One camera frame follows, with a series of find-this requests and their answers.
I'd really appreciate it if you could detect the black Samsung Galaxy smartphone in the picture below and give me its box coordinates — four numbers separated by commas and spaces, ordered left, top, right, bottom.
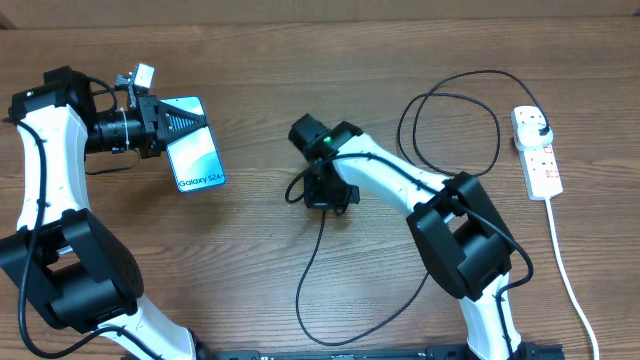
167, 126, 226, 193

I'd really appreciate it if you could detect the black USB charging cable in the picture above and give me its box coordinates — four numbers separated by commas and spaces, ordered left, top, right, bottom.
294, 70, 551, 348

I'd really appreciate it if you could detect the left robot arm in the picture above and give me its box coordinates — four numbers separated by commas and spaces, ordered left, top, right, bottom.
1, 64, 211, 359

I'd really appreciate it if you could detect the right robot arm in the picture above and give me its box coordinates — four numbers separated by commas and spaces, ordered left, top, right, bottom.
288, 114, 526, 359

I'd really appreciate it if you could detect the white USB charger plug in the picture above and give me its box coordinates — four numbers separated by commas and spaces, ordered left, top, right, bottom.
514, 123, 554, 151

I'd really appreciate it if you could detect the white power strip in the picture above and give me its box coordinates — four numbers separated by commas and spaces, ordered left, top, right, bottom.
511, 106, 563, 201

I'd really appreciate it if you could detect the white power strip cord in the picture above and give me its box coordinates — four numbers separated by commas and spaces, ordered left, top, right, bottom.
543, 197, 601, 360

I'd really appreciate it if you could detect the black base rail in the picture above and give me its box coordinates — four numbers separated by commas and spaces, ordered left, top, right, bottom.
213, 343, 565, 360

